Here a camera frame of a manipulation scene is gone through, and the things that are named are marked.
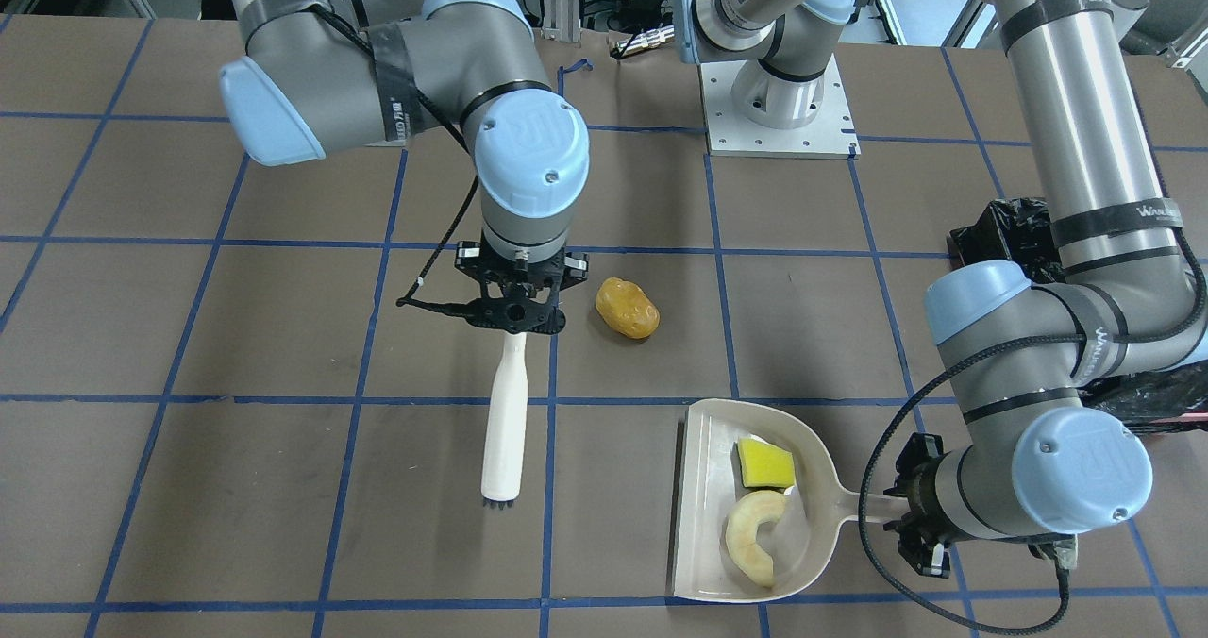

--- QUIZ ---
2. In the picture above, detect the beige hand brush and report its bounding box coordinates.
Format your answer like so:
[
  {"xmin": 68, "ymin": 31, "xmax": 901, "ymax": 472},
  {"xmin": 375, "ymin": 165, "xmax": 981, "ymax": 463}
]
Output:
[{"xmin": 480, "ymin": 334, "xmax": 529, "ymax": 509}]

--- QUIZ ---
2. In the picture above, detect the beige dustpan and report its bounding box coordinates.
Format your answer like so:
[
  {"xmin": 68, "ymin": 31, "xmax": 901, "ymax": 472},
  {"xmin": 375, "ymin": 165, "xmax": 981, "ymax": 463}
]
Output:
[{"xmin": 670, "ymin": 400, "xmax": 859, "ymax": 603}]

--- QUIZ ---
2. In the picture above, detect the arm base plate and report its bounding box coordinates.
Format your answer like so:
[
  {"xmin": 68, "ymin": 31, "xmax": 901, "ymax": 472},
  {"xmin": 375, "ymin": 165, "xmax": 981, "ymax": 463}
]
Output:
[{"xmin": 698, "ymin": 58, "xmax": 863, "ymax": 160}]

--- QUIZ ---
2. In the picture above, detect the yellow trash ball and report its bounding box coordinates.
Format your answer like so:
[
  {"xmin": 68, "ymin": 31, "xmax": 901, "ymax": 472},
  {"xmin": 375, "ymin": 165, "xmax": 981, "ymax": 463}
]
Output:
[{"xmin": 596, "ymin": 277, "xmax": 661, "ymax": 340}]

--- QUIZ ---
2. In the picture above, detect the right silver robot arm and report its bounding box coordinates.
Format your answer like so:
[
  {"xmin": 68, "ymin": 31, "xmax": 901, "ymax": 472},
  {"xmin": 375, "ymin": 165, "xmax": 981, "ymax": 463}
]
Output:
[{"xmin": 219, "ymin": 0, "xmax": 590, "ymax": 334}]

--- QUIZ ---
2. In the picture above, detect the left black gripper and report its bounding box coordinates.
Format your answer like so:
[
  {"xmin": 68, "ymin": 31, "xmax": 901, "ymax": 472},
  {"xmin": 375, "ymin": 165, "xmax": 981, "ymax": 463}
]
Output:
[{"xmin": 883, "ymin": 433, "xmax": 956, "ymax": 579}]

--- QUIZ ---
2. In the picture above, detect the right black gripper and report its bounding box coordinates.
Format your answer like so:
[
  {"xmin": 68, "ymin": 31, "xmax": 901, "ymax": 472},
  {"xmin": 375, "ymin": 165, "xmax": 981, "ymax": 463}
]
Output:
[{"xmin": 455, "ymin": 242, "xmax": 590, "ymax": 334}]

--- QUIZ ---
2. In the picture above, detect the yellow sponge piece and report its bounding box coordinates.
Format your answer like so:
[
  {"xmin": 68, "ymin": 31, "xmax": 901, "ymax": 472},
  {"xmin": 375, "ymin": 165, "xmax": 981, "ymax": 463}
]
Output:
[{"xmin": 736, "ymin": 437, "xmax": 797, "ymax": 489}]

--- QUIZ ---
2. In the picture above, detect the pink bin with black bag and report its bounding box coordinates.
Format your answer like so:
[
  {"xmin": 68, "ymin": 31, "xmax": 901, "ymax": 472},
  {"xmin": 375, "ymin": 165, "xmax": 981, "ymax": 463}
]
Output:
[{"xmin": 948, "ymin": 198, "xmax": 1208, "ymax": 433}]

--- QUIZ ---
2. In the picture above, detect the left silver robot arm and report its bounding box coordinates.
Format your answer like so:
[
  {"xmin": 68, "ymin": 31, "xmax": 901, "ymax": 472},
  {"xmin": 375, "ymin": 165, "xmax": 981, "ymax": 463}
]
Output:
[{"xmin": 887, "ymin": 0, "xmax": 1206, "ymax": 578}]

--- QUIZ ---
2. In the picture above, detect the beige ring-shaped trash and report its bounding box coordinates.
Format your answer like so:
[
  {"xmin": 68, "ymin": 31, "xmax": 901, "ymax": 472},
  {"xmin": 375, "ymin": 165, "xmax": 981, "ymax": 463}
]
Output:
[{"xmin": 724, "ymin": 489, "xmax": 788, "ymax": 588}]

